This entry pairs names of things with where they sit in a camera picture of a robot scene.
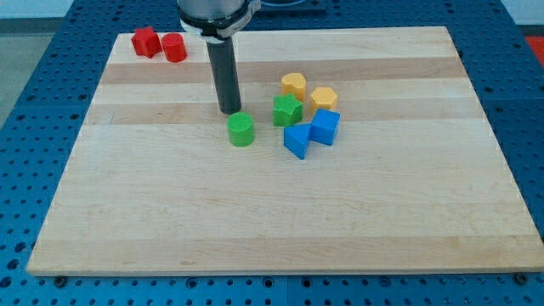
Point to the blue cube block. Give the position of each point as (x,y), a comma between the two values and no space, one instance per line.
(324,126)

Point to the red star block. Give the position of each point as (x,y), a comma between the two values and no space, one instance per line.
(146,42)

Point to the red cylinder block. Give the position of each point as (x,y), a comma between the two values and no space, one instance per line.
(174,47)

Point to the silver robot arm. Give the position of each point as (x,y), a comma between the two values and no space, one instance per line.
(214,21)

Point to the yellow hexagon block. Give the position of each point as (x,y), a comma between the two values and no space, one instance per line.
(323,98)

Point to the light wooden board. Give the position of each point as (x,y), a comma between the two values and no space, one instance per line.
(414,183)

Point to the blue triangle block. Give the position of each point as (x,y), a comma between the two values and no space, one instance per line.
(296,139)

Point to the green star block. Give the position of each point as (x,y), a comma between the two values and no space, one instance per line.
(287,110)

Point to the green cylinder block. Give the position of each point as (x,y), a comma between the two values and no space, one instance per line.
(240,129)

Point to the yellow heart block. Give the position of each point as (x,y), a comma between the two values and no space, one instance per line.
(294,83)

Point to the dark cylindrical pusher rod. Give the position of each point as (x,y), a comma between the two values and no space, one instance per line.
(224,72)

